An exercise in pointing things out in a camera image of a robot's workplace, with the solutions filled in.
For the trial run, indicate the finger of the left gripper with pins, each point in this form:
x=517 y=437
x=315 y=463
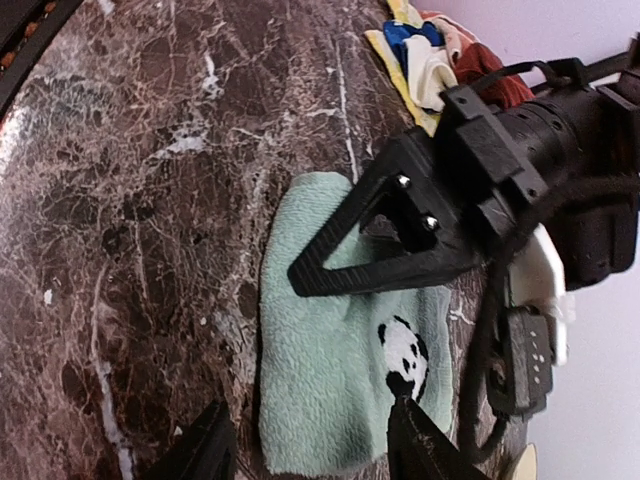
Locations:
x=370 y=250

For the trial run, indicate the beige bird ceramic plate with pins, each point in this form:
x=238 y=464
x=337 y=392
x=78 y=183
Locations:
x=524 y=467

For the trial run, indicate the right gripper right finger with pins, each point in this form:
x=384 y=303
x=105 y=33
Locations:
x=418 y=449

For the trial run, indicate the black front table rail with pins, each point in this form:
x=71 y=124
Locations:
x=27 y=29

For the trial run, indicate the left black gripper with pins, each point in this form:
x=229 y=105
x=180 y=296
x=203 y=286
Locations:
x=465 y=189

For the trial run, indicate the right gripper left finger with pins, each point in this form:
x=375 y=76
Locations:
x=206 y=451

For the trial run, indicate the mint green panda towel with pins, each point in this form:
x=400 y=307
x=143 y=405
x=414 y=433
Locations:
x=331 y=367

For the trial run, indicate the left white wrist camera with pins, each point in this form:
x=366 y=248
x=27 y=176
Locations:
x=536 y=278

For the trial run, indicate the orange pink patterned towel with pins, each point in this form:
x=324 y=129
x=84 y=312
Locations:
x=457 y=38

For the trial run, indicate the royal blue towel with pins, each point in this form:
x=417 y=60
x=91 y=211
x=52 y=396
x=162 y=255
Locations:
x=396 y=32

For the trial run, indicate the white yellow patterned towel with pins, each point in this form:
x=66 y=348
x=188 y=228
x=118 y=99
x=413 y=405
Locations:
x=421 y=74

